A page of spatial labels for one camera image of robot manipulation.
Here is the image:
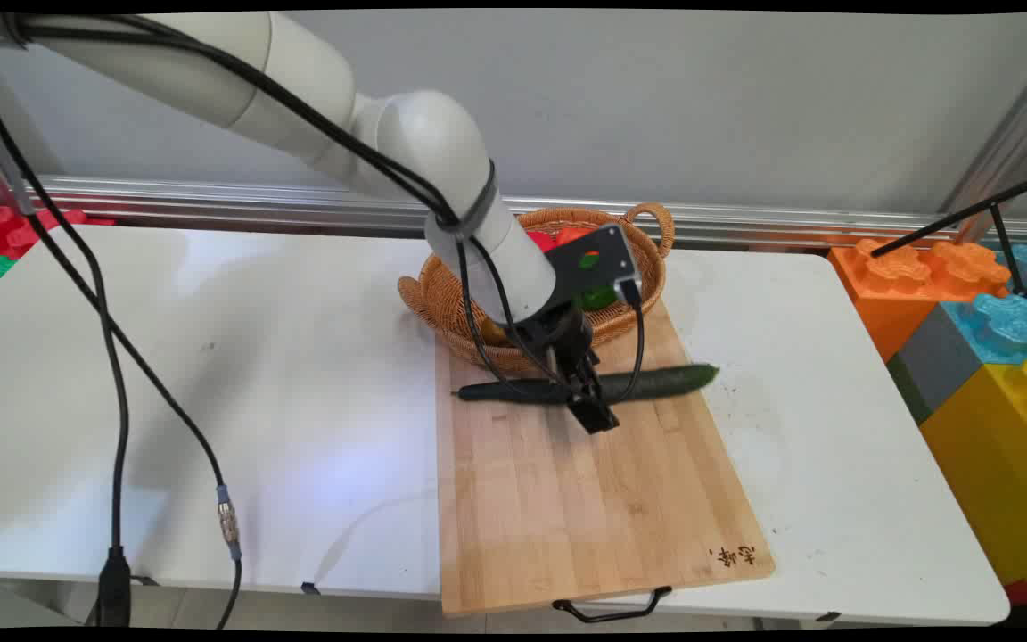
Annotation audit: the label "orange giant toy brick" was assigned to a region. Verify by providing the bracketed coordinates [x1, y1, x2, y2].
[827, 237, 1012, 363]

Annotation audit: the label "black metal board handle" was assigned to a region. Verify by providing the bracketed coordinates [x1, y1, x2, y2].
[552, 585, 674, 623]

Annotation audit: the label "yellow giant toy brick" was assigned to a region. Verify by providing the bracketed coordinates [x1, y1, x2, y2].
[918, 358, 1027, 621]

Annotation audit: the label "black tripod rods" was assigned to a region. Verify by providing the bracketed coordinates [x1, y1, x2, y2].
[869, 167, 1027, 310]

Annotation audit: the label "bamboo cutting board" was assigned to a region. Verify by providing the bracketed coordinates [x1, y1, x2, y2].
[434, 298, 776, 619]

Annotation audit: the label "red giant toy brick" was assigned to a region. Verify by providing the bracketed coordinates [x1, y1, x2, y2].
[0, 202, 115, 267]

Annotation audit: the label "grey giant toy brick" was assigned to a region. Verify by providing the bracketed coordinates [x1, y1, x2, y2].
[885, 302, 983, 426]

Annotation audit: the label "black cable with metal connector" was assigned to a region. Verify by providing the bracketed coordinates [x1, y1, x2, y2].
[0, 125, 244, 630]

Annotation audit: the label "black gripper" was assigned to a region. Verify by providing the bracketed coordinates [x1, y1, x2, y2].
[524, 301, 620, 436]

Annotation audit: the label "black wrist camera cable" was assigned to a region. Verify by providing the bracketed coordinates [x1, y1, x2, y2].
[601, 278, 648, 404]

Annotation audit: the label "woven wicker basket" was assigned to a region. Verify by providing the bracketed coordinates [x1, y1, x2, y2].
[397, 202, 676, 376]

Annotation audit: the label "black cable with usb plug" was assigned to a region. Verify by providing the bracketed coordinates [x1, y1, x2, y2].
[0, 36, 135, 629]

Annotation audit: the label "slanted aluminium frame post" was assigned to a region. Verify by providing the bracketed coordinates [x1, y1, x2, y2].
[940, 40, 1027, 243]

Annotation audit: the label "blue giant toy brick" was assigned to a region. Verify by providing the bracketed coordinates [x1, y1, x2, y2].
[941, 242, 1027, 367]

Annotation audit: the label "red bell pepper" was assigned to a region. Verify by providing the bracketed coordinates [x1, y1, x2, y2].
[526, 226, 602, 254]

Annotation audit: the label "aluminium frame rail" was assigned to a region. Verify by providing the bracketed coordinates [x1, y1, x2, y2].
[0, 173, 1027, 251]

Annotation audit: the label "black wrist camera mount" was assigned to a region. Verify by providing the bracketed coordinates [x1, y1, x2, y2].
[544, 224, 645, 309]

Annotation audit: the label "long dark green cucumber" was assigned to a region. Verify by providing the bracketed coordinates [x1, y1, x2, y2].
[456, 363, 720, 405]

